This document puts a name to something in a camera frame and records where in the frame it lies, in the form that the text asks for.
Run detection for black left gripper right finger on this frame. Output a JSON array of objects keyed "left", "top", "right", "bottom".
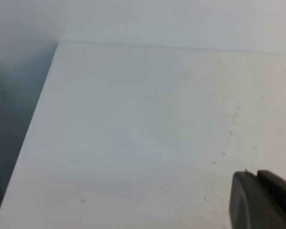
[{"left": 257, "top": 170, "right": 286, "bottom": 224}]

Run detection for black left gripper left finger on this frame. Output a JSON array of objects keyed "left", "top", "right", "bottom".
[{"left": 229, "top": 171, "right": 286, "bottom": 229}]

